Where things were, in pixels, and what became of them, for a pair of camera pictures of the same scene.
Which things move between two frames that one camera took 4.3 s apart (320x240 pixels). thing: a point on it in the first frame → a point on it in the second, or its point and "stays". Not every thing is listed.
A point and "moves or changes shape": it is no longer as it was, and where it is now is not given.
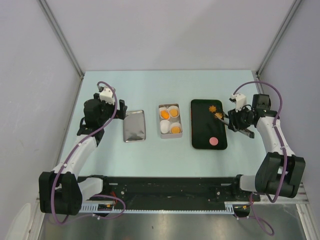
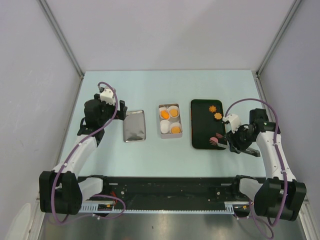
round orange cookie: (173, 112) stays
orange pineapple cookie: (164, 114) stays
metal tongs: (225, 120) moves or changes shape
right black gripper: (234, 123) → (232, 139)
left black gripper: (120, 114) stays
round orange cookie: (175, 130) stays
